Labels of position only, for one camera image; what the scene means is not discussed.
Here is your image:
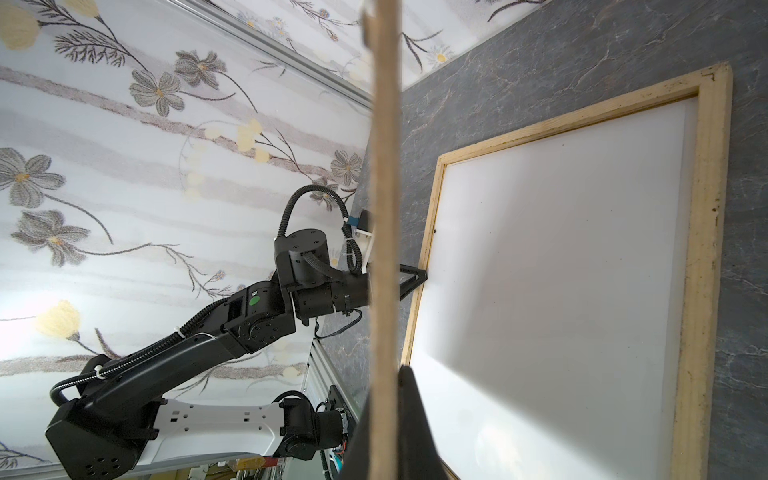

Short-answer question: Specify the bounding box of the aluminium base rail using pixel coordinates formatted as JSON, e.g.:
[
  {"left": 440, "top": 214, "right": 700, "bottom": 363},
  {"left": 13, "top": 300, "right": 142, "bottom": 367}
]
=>
[{"left": 302, "top": 338, "right": 361, "bottom": 480}]

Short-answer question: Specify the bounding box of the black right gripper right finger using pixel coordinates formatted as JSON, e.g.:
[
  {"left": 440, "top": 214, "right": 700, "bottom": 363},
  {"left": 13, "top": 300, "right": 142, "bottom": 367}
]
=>
[{"left": 397, "top": 365, "right": 447, "bottom": 480}]

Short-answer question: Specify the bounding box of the light wooden picture frame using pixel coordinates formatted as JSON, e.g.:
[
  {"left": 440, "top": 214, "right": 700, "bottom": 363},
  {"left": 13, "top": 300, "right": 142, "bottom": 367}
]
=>
[{"left": 398, "top": 61, "right": 734, "bottom": 480}]

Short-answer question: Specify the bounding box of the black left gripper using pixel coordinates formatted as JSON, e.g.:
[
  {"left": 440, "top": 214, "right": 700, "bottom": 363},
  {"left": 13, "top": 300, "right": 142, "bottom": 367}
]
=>
[{"left": 332, "top": 265, "right": 428, "bottom": 315}]

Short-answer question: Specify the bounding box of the brown wooden backing board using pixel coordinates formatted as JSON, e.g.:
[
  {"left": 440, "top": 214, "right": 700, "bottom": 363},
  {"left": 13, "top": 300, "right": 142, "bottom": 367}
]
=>
[{"left": 363, "top": 1, "right": 401, "bottom": 479}]

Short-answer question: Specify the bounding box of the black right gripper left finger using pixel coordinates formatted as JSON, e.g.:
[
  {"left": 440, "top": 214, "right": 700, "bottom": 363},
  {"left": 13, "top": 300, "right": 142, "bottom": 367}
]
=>
[{"left": 339, "top": 413, "right": 370, "bottom": 480}]

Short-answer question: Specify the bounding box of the white photo paper sheet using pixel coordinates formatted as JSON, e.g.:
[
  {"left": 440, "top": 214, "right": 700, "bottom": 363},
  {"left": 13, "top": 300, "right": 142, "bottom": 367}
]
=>
[{"left": 407, "top": 97, "right": 700, "bottom": 480}]

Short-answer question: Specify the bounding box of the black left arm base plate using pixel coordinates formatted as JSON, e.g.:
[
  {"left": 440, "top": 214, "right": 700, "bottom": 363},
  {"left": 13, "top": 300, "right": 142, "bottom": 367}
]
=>
[{"left": 325, "top": 384, "right": 358, "bottom": 440}]

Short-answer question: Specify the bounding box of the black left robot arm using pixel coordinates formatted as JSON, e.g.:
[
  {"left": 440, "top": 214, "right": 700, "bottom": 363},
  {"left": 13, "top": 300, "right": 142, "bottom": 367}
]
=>
[{"left": 45, "top": 229, "right": 370, "bottom": 479}]

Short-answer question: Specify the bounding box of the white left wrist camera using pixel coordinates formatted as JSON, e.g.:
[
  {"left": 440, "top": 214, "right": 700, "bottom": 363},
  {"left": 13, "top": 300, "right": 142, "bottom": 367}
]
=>
[{"left": 348, "top": 209, "right": 374, "bottom": 273}]

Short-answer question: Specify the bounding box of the black corrugated left cable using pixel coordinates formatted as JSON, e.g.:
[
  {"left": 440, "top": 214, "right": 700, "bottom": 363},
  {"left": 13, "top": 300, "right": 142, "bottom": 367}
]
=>
[{"left": 277, "top": 184, "right": 365, "bottom": 276}]

